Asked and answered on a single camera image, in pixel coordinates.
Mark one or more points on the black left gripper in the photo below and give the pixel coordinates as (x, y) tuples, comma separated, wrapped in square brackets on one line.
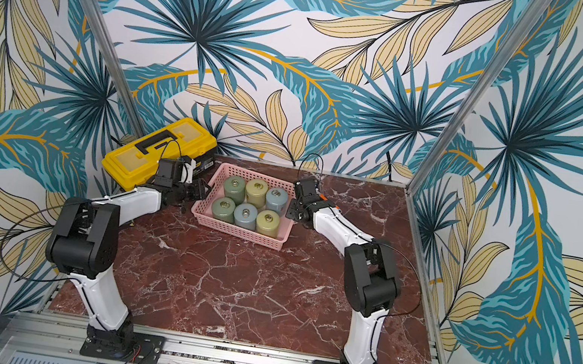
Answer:
[(200, 189)]

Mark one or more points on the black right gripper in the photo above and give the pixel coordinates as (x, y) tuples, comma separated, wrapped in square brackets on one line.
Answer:
[(299, 206)]

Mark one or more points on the green canister front row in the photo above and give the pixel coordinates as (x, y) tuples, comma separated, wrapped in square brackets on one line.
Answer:
[(223, 209)]

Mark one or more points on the green canister row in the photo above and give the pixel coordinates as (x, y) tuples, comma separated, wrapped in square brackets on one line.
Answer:
[(223, 209), (235, 188)]

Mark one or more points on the yellow-green canister front row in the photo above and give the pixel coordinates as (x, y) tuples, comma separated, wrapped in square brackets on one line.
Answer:
[(267, 223)]

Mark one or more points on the yellow-green canister row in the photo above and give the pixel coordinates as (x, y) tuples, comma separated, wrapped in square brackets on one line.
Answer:
[(256, 192), (267, 223)]

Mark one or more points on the blue canister front row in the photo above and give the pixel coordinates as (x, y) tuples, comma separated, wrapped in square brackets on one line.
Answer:
[(245, 216)]

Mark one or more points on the blue canister row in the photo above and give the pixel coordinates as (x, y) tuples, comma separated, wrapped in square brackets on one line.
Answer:
[(245, 216), (276, 200)]

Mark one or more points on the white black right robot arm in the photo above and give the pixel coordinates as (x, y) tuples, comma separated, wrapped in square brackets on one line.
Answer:
[(371, 282)]

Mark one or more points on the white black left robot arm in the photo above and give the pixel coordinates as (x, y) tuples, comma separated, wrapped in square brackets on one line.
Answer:
[(84, 243)]

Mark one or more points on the blue canister back row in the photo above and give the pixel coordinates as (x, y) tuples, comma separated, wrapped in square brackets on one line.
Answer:
[(276, 200)]

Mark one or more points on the green canister back row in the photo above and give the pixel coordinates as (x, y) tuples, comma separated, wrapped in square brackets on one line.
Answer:
[(235, 188)]

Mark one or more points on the pink perforated plastic basket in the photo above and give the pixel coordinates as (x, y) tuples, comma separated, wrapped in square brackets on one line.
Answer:
[(202, 210)]

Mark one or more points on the yellow-green canister back row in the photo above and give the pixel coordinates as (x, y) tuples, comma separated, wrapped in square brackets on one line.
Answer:
[(256, 192)]

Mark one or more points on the yellow black plastic toolbox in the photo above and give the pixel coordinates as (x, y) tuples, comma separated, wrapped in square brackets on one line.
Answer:
[(136, 163)]

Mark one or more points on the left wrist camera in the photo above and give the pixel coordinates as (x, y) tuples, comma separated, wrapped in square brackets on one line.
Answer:
[(174, 171)]

